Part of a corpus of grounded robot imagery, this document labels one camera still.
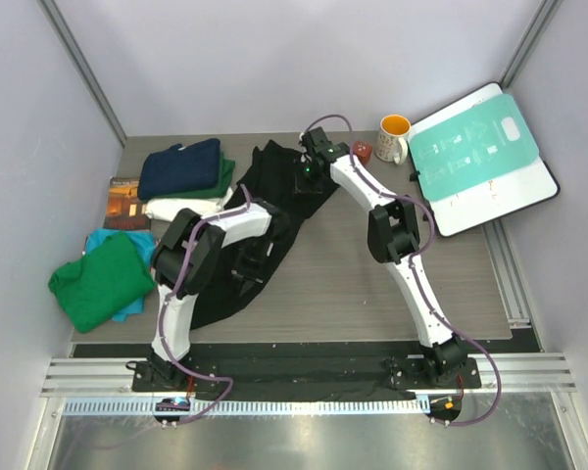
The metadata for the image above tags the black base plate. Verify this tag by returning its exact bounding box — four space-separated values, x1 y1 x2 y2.
125 342 482 402

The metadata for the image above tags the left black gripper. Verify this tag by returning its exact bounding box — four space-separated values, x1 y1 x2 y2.
232 237 272 299

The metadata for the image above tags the white folded shirt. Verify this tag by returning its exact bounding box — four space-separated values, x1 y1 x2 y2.
145 187 233 222

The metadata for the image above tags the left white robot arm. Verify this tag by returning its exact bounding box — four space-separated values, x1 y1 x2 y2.
140 200 291 391

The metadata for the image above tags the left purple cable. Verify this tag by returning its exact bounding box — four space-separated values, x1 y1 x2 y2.
156 183 235 425

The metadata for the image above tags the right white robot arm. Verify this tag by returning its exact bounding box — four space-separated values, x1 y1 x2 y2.
295 127 467 387

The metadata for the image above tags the navy blue folded shirt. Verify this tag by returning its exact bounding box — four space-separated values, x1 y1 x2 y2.
137 138 221 201

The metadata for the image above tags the bright green crumpled shirt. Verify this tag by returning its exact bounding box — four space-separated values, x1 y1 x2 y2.
48 232 156 334

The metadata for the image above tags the teal folding template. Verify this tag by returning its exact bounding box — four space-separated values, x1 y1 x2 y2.
410 94 539 202

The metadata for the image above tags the white mug orange inside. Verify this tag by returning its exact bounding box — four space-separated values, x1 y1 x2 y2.
373 115 411 165

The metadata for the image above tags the white board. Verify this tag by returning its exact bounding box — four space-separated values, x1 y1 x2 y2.
408 83 560 237

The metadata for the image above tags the red cube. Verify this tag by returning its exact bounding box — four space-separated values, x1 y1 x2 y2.
353 141 373 165

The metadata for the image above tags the black t shirt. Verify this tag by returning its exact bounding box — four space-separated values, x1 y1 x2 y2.
191 140 337 330

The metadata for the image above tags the dark green folded shirt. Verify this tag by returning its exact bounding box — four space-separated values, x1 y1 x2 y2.
166 157 236 199

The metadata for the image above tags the brown picture book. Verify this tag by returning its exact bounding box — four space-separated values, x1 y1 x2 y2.
103 177 151 231

